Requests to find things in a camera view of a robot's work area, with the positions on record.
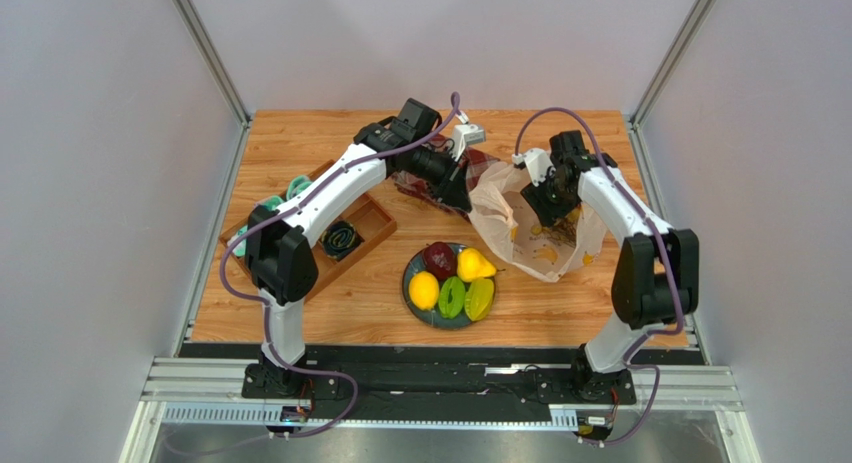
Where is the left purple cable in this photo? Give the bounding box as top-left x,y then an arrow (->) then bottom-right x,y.
219,92 -> 462,440

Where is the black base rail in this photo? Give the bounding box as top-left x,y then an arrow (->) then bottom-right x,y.
178,342 -> 707,424

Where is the yellow fake fruit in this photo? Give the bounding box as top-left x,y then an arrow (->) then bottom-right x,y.
407,271 -> 440,311

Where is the green fake fruit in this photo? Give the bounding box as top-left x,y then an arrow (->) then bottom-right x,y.
437,276 -> 466,319

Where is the yellow fake pear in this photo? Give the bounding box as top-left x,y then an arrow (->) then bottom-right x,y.
456,247 -> 498,283

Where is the dark red fake fruit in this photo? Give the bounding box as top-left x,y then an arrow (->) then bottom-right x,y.
421,242 -> 457,281

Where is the aluminium frame rail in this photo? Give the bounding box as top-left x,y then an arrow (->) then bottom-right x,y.
141,358 -> 744,431

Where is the yellow fake banana piece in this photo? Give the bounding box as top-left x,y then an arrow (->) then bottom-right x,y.
464,278 -> 496,322

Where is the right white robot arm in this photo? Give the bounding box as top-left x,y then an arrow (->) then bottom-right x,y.
512,130 -> 699,374

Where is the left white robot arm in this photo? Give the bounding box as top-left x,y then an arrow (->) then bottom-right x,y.
242,94 -> 463,399

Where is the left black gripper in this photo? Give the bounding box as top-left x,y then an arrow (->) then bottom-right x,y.
407,143 -> 472,215

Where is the blue ceramic plate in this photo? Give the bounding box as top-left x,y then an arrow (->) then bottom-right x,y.
401,243 -> 497,330

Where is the purple cable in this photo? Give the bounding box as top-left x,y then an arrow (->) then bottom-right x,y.
219,92 -> 462,440
513,106 -> 687,447

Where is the translucent plastic bag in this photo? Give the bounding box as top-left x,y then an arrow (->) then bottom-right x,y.
468,161 -> 607,283

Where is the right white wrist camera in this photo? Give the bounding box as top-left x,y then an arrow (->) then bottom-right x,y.
512,148 -> 555,187

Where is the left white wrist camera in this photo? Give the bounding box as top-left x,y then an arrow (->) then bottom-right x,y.
450,112 -> 486,162

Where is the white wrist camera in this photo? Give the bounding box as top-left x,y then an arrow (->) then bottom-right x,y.
512,148 -> 555,187
450,112 -> 486,162

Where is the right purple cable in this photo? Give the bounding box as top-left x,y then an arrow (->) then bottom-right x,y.
513,106 -> 687,447

